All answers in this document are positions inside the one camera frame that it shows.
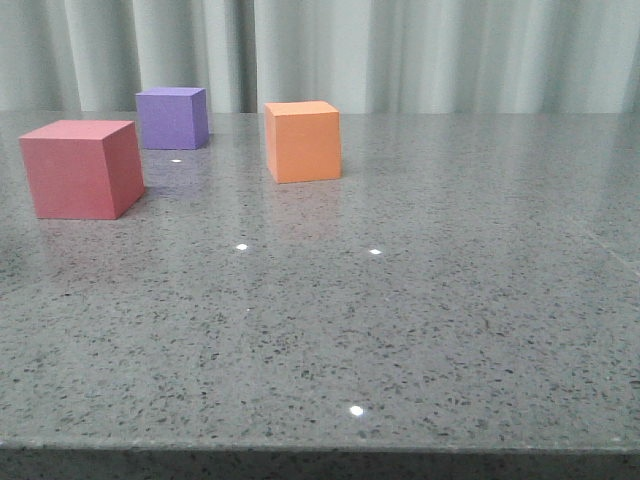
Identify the orange foam cube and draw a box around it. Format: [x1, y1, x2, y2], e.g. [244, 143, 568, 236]
[264, 101, 342, 184]

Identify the purple foam cube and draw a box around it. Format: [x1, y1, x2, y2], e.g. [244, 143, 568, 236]
[136, 87, 209, 150]

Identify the pink foam cube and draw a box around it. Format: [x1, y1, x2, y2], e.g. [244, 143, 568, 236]
[19, 120, 145, 220]

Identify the pale green curtain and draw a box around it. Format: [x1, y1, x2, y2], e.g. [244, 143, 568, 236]
[1, 1, 639, 113]

